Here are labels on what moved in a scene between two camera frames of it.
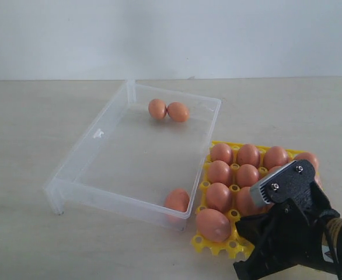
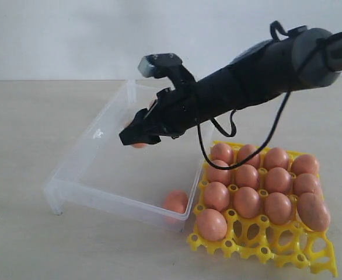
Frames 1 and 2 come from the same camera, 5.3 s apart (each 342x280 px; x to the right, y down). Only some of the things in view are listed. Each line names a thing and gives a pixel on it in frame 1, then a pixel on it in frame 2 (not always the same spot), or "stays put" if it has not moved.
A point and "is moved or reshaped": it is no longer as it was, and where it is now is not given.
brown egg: x=177 y=111 is moved or reshaped
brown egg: x=275 y=156 stays put
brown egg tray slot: x=221 y=152 stays put
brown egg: x=247 y=175 stays put
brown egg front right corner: x=178 y=199 stays put
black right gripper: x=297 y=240 -> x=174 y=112
